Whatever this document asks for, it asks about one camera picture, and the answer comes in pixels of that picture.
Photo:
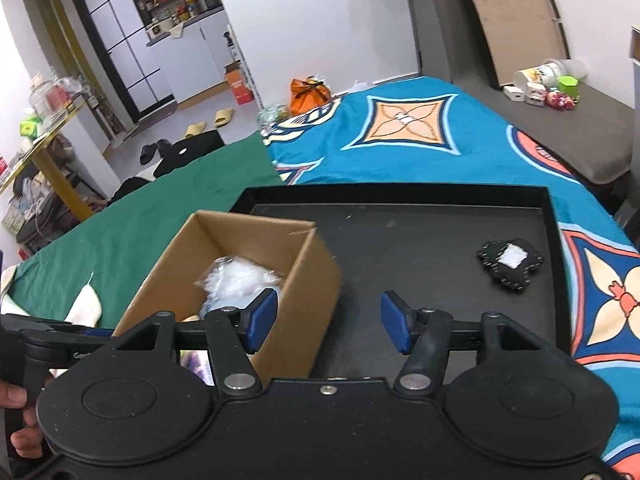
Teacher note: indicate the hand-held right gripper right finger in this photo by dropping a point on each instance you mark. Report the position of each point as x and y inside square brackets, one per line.
[395, 320]

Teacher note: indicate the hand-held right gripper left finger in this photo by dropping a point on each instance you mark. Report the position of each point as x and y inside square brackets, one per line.
[262, 320]

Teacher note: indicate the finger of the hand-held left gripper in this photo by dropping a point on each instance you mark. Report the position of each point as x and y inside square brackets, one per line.
[100, 332]

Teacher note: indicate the brown cardboard box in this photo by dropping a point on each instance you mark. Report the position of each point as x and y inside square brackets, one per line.
[305, 310]

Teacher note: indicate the clear bag of white stuffing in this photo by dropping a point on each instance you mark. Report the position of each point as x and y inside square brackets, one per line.
[235, 282]

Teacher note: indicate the black tray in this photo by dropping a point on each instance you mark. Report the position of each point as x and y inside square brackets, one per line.
[415, 250]

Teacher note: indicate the person's left hand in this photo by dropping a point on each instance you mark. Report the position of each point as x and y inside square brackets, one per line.
[12, 395]

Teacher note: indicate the cream white cloth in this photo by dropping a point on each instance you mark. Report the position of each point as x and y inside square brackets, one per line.
[87, 305]

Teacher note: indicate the black felt pouch white patch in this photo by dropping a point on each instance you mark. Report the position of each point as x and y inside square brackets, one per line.
[510, 262]

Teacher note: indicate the black clothing pile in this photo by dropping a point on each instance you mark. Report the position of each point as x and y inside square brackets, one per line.
[132, 189]

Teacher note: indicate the green cloth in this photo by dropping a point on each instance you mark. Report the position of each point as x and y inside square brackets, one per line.
[165, 200]

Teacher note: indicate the yellow legged table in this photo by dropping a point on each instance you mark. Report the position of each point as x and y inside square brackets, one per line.
[55, 175]

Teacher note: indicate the teal printed blanket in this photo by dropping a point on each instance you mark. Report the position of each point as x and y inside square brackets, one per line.
[450, 160]

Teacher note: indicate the black plastic chair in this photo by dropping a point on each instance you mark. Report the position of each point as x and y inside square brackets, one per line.
[192, 152]

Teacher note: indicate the black slipper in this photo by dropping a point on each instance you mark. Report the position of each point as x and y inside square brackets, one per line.
[149, 154]
[165, 147]

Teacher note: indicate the wrapped flower bouquet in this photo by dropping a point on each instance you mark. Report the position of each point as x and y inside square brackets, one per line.
[272, 116]

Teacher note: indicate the green box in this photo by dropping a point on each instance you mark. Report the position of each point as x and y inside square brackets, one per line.
[30, 126]

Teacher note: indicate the orange bag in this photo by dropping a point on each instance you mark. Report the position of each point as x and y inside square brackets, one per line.
[310, 97]

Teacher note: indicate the orange cardboard box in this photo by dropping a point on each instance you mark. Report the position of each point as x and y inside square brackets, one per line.
[239, 87]

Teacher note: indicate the white plastic bag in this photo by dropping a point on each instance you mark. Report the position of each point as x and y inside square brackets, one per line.
[362, 86]

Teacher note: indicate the clear wrapped gift basket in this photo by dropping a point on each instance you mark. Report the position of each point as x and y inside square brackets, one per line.
[60, 97]

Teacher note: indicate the white charger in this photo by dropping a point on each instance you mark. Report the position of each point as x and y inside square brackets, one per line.
[513, 94]

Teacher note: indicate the white narrow rack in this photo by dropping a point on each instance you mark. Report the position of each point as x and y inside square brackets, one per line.
[245, 65]

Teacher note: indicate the grey padded bench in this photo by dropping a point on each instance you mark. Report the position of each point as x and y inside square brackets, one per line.
[575, 135]

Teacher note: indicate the small white toy figure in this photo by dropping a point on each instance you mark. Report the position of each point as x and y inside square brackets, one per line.
[536, 95]

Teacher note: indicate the white kitchen cabinet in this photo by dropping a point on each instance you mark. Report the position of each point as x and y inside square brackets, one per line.
[185, 60]

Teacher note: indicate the red toy figure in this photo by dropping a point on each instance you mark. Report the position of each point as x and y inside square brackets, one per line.
[561, 101]

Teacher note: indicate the white printed cup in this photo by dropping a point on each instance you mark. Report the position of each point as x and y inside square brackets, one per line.
[540, 75]

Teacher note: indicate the green container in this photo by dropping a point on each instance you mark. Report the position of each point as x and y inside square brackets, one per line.
[568, 87]

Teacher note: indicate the black framed sliding door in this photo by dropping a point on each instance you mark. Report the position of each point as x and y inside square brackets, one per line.
[125, 35]

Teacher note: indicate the clear plastic cup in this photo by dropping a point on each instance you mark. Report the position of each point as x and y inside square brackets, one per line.
[576, 69]

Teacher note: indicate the black framed brown board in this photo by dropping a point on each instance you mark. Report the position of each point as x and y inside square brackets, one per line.
[515, 15]

